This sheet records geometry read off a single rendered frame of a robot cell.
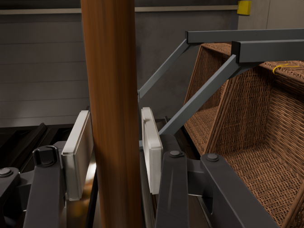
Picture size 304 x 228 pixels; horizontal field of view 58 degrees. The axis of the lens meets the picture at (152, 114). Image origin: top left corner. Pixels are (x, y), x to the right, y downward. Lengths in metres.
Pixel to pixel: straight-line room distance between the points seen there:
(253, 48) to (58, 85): 2.67
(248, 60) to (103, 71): 0.48
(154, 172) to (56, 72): 2.95
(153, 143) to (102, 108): 0.04
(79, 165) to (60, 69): 2.91
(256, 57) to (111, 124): 0.48
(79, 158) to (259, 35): 1.04
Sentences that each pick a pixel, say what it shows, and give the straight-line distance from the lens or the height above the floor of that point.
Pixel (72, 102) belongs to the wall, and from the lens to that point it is 3.15.
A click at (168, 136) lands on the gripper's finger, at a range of 0.18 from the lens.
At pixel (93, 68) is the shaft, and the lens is 0.16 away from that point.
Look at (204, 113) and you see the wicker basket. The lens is 1.76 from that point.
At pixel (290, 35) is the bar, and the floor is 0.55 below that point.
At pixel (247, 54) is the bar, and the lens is 0.61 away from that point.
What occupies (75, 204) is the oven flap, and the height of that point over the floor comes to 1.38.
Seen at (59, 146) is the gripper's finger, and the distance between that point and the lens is 0.18.
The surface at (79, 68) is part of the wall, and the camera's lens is 3.02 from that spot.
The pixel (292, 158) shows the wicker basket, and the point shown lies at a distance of 1.15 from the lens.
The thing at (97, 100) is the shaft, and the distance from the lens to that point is 0.16.
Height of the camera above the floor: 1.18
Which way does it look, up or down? 5 degrees down
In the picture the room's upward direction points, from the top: 93 degrees counter-clockwise
